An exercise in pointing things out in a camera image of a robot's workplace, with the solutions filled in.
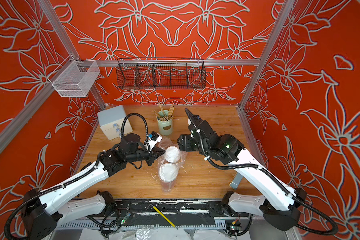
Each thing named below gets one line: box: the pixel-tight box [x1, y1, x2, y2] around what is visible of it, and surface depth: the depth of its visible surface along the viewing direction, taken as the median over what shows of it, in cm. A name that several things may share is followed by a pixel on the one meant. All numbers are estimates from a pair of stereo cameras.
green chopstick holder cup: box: [156, 109, 173, 136], surface depth 99 cm
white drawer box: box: [97, 105, 133, 140], surface depth 95 cm
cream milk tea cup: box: [165, 146, 179, 163], surface depth 75 cm
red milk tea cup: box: [159, 162, 179, 192], surface depth 69 cm
